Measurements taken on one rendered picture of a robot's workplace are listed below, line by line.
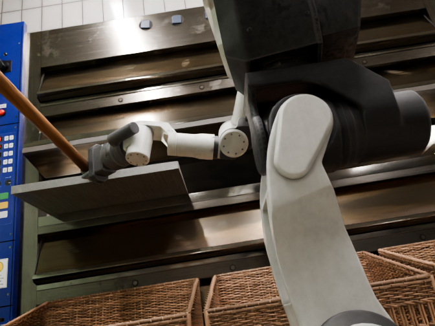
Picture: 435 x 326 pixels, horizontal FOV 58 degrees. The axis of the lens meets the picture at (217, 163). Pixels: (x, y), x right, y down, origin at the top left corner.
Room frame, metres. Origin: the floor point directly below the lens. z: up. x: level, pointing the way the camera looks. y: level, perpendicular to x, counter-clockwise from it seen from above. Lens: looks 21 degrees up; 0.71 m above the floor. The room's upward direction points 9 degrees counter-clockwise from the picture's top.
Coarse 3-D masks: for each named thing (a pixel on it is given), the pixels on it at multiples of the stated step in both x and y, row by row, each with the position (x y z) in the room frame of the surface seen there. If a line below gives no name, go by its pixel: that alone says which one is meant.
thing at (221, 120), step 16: (432, 96) 1.39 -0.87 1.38; (432, 112) 1.49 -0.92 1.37; (176, 128) 1.33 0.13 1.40; (192, 128) 1.34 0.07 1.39; (208, 128) 1.36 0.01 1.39; (48, 144) 1.33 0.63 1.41; (80, 144) 1.33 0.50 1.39; (160, 144) 1.41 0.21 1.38; (32, 160) 1.38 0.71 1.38; (48, 160) 1.40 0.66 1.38; (64, 160) 1.42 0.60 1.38; (48, 176) 1.51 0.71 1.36
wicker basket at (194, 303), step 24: (144, 288) 1.45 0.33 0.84; (168, 288) 1.45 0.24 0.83; (192, 288) 1.27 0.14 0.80; (48, 312) 1.43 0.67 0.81; (72, 312) 1.43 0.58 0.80; (96, 312) 1.43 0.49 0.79; (120, 312) 1.42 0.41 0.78; (144, 312) 1.43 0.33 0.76; (168, 312) 1.42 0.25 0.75; (192, 312) 1.01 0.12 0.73
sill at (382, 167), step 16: (400, 160) 1.49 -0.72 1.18; (416, 160) 1.49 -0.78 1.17; (432, 160) 1.49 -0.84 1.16; (336, 176) 1.49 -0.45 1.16; (352, 176) 1.49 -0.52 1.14; (208, 192) 1.48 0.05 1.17; (224, 192) 1.48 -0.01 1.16; (240, 192) 1.48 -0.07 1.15; (256, 192) 1.48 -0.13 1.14; (96, 208) 1.48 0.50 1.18; (112, 208) 1.48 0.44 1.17; (128, 208) 1.48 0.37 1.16; (144, 208) 1.48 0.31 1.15; (48, 224) 1.48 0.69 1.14
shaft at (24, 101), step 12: (0, 72) 0.60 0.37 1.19; (0, 84) 0.62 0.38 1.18; (12, 84) 0.64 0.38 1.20; (12, 96) 0.66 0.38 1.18; (24, 96) 0.69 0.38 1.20; (24, 108) 0.71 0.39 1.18; (36, 120) 0.77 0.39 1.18; (48, 132) 0.83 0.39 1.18; (60, 144) 0.90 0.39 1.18; (72, 156) 0.98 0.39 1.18; (84, 168) 1.08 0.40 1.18
